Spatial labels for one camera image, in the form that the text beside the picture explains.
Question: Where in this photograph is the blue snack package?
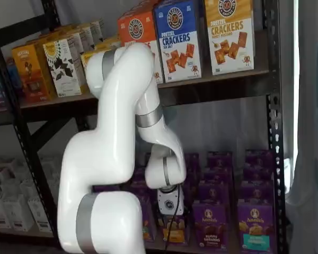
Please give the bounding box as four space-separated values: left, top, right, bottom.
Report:
6 57 24 97

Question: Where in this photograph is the purple Annie's box orange patch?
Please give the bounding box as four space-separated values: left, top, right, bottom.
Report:
184 152 201 170
184 182 200 208
185 168 202 184
161 214 189 246

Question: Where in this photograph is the yellow white snack bar box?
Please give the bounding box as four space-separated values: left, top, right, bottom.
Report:
81 50 101 70
95 35 122 51

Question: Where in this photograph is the purple Annie's box brown patch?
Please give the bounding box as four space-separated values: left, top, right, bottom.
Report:
198 181 230 204
204 166 233 183
192 202 230 252
207 151 233 169

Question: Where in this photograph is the white Sweet Thins chocolate box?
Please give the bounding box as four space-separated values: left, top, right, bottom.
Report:
79 25 94 52
90 20 106 44
42 38 83 98

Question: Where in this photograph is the purple Annie's box green patch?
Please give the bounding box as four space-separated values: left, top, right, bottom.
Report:
134 166 148 183
129 181 149 198
140 195 157 241

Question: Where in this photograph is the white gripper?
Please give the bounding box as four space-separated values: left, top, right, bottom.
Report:
156 184 185 216

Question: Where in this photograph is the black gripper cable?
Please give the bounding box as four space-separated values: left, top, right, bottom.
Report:
163 182 191 252

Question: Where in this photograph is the black metal shelving rack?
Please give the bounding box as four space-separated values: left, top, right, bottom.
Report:
0 0 289 254

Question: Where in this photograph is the orange cookie box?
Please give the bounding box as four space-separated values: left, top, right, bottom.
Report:
11 43 56 104

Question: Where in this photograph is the blue pretzel crackers box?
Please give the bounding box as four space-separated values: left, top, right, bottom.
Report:
153 0 203 84

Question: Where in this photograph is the brown wooden shelf board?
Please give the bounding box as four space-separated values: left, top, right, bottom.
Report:
0 227 55 240
145 238 242 254
18 70 271 109

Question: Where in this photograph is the purple Annie's box teal patch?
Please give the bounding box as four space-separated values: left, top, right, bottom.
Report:
237 203 275 253
245 149 273 169
242 166 273 183
240 181 274 206

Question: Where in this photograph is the yellow pretzel crackers box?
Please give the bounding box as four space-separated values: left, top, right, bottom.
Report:
204 0 255 76

